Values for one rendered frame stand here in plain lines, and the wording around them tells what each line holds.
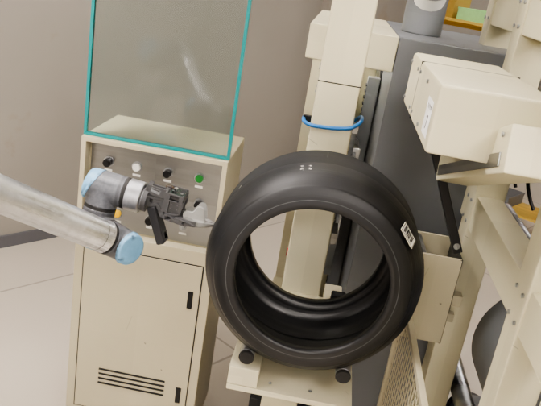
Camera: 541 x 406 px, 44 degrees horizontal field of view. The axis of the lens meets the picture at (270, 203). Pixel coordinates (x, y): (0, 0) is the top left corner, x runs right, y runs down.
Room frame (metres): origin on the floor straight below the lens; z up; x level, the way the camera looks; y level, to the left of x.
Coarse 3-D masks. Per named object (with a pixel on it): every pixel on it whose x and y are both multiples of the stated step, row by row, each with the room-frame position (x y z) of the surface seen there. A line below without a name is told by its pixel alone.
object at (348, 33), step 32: (352, 0) 2.00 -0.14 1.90; (352, 32) 2.00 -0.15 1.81; (320, 64) 2.11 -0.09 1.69; (352, 64) 1.99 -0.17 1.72; (320, 96) 2.00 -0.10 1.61; (352, 96) 1.99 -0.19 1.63; (320, 224) 2.00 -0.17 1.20; (288, 256) 2.00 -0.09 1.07; (320, 256) 1.99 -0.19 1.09; (288, 288) 2.00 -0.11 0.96
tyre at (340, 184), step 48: (240, 192) 1.67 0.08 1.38; (288, 192) 1.60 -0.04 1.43; (336, 192) 1.59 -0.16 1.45; (384, 192) 1.64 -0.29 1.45; (240, 240) 1.60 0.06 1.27; (384, 240) 1.58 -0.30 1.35; (240, 288) 1.85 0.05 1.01; (384, 288) 1.85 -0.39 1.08; (240, 336) 1.61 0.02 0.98; (288, 336) 1.77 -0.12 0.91; (336, 336) 1.78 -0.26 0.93; (384, 336) 1.58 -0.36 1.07
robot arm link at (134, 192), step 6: (132, 180) 1.74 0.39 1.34; (138, 180) 1.75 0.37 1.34; (132, 186) 1.72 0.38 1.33; (138, 186) 1.72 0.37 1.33; (144, 186) 1.74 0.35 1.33; (126, 192) 1.71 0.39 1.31; (132, 192) 1.71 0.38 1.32; (138, 192) 1.71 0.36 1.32; (126, 198) 1.70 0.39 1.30; (132, 198) 1.70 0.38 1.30; (138, 198) 1.70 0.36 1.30; (126, 204) 1.70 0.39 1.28; (132, 204) 1.70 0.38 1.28; (138, 204) 1.71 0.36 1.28; (132, 210) 1.71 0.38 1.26; (138, 210) 1.73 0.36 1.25
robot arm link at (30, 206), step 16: (0, 176) 1.37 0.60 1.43; (0, 192) 1.35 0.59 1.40; (16, 192) 1.39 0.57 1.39; (32, 192) 1.43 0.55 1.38; (0, 208) 1.36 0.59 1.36; (16, 208) 1.38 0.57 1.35; (32, 208) 1.41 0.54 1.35; (48, 208) 1.44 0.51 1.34; (64, 208) 1.48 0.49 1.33; (32, 224) 1.42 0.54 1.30; (48, 224) 1.44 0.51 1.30; (64, 224) 1.47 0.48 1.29; (80, 224) 1.50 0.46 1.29; (96, 224) 1.54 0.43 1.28; (112, 224) 1.60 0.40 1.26; (80, 240) 1.51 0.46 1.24; (96, 240) 1.54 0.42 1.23; (112, 240) 1.57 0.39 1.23; (128, 240) 1.59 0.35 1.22; (112, 256) 1.59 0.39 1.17; (128, 256) 1.60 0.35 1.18
